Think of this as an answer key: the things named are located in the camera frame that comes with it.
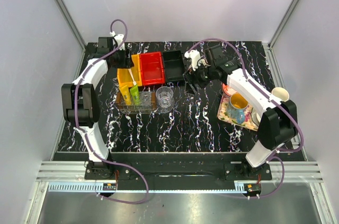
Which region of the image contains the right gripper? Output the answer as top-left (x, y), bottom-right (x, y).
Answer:
top-left (183, 59), bottom-right (215, 95)

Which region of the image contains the yellow toothpaste tube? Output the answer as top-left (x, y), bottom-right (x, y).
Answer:
top-left (119, 84), bottom-right (132, 105)

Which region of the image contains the white toothbrush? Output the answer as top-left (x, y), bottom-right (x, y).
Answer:
top-left (128, 68), bottom-right (137, 86)

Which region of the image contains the clear plastic cup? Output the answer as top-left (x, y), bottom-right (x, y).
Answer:
top-left (156, 86), bottom-right (173, 108)

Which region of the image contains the green toothpaste tube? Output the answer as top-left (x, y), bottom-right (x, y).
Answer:
top-left (129, 85), bottom-right (140, 105)

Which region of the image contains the clear acrylic toothbrush holder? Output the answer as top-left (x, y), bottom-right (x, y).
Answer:
top-left (115, 92), bottom-right (157, 113)

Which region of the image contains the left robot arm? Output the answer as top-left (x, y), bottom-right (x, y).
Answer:
top-left (61, 32), bottom-right (134, 180)

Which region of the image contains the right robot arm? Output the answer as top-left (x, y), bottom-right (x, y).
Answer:
top-left (183, 45), bottom-right (302, 180)

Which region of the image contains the floral rectangular tray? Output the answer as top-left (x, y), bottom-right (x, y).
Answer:
top-left (217, 94), bottom-right (258, 131)

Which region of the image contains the orange plastic bin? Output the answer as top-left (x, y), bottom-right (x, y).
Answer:
top-left (117, 54), bottom-right (142, 88)

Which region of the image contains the black plastic bin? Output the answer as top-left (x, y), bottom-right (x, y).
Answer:
top-left (162, 50), bottom-right (185, 83)

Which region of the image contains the red plastic bin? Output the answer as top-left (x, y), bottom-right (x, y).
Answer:
top-left (139, 52), bottom-right (165, 86)

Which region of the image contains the red patterned bowl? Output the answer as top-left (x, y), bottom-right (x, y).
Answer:
top-left (222, 84), bottom-right (237, 96)

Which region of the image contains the blue mug yellow inside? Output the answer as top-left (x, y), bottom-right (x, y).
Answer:
top-left (226, 93), bottom-right (248, 124)

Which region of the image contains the white scalloped bowl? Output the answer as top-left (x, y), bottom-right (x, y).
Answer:
top-left (251, 109), bottom-right (261, 127)

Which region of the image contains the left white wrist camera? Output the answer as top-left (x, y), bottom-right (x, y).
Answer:
top-left (110, 31), bottom-right (125, 50)

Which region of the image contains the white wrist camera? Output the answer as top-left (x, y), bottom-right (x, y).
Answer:
top-left (184, 50), bottom-right (201, 71)
top-left (110, 31), bottom-right (125, 50)

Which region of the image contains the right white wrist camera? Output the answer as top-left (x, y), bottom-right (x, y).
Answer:
top-left (184, 50), bottom-right (201, 71)

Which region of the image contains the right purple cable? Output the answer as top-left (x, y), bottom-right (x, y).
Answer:
top-left (188, 38), bottom-right (304, 199)

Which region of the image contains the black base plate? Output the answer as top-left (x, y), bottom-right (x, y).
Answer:
top-left (84, 153), bottom-right (272, 181)

